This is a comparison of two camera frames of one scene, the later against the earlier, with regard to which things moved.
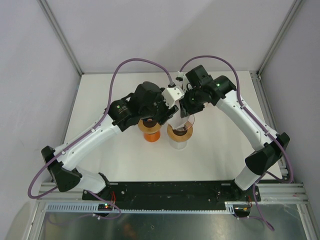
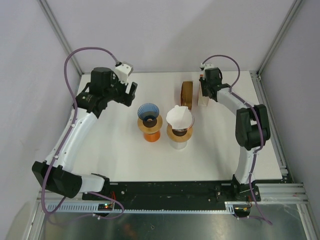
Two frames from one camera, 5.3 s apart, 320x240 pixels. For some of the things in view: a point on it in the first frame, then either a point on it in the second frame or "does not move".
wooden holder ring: (178, 138) does not move
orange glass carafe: (152, 137) does not move
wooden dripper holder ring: (147, 129) does not move
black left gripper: (167, 112) → (124, 98)
